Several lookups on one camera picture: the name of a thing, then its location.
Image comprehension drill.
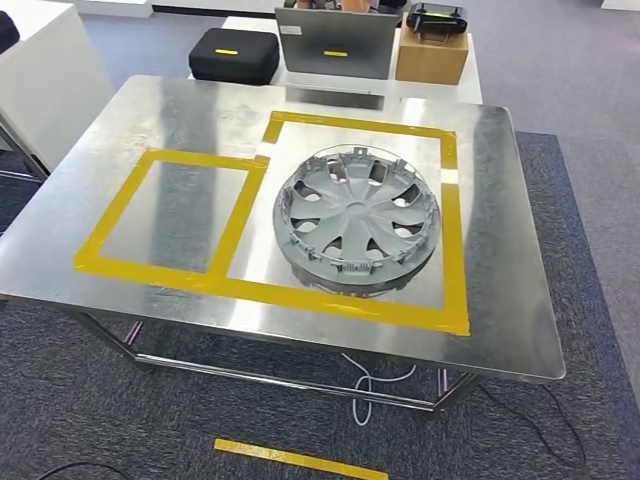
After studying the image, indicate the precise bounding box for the stainless steel workbench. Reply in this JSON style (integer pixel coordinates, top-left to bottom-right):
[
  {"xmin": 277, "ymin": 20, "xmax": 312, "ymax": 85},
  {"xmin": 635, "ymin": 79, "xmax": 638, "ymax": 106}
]
[{"xmin": 0, "ymin": 74, "xmax": 567, "ymax": 415}]

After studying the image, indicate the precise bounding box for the grey wheel hubcap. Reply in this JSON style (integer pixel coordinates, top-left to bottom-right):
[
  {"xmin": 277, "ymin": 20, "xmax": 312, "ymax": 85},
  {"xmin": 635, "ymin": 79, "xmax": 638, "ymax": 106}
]
[{"xmin": 272, "ymin": 144, "xmax": 442, "ymax": 296}]

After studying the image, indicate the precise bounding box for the large yellow tape rectangle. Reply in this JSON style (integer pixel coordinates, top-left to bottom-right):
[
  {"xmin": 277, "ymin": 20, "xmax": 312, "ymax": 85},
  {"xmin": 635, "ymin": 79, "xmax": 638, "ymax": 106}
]
[{"xmin": 207, "ymin": 110, "xmax": 471, "ymax": 337}]

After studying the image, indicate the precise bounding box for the grey laptop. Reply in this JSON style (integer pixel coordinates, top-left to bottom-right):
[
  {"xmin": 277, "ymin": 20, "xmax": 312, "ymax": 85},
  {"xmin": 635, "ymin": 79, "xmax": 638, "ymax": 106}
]
[{"xmin": 275, "ymin": 6, "xmax": 399, "ymax": 81}]

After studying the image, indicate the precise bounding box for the black zip case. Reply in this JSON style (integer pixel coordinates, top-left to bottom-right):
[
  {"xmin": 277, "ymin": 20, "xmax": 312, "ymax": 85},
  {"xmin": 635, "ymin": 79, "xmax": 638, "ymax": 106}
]
[{"xmin": 188, "ymin": 27, "xmax": 281, "ymax": 86}]

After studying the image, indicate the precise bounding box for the yellow floor tape strip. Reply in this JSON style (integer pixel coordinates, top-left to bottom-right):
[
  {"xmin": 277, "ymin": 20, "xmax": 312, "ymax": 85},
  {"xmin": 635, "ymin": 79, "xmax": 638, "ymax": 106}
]
[{"xmin": 214, "ymin": 437, "xmax": 390, "ymax": 480}]

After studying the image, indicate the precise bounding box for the brown cardboard box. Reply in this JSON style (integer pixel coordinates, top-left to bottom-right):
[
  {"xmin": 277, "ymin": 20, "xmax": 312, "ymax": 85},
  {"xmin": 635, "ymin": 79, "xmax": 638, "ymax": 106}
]
[{"xmin": 395, "ymin": 26, "xmax": 470, "ymax": 87}]

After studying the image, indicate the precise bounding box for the black handheld controller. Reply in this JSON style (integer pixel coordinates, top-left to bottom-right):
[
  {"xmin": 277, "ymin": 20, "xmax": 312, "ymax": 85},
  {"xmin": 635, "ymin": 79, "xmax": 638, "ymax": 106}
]
[{"xmin": 405, "ymin": 2, "xmax": 469, "ymax": 44}]

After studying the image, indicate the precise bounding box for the small yellow tape square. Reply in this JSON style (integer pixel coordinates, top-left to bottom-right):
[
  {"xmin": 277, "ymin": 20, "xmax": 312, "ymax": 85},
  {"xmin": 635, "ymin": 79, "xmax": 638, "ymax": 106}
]
[{"xmin": 73, "ymin": 147, "xmax": 271, "ymax": 293}]

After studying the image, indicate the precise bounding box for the black rounded object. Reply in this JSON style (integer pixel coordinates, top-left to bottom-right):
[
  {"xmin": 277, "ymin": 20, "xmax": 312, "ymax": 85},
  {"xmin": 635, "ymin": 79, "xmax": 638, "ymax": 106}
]
[{"xmin": 0, "ymin": 11, "xmax": 21, "ymax": 56}]

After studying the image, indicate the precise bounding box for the white cable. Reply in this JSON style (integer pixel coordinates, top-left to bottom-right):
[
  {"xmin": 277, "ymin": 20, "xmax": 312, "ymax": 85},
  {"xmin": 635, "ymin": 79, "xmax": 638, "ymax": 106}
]
[{"xmin": 341, "ymin": 352, "xmax": 417, "ymax": 427}]

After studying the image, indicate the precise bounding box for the black floor cable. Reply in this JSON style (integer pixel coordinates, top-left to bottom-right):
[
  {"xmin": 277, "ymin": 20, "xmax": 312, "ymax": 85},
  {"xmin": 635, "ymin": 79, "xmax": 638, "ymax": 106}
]
[{"xmin": 477, "ymin": 382, "xmax": 587, "ymax": 468}]

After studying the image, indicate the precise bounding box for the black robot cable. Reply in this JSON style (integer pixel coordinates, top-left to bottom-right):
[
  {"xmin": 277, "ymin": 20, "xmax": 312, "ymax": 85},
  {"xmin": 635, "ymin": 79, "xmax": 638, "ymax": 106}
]
[{"xmin": 37, "ymin": 461, "xmax": 134, "ymax": 480}]

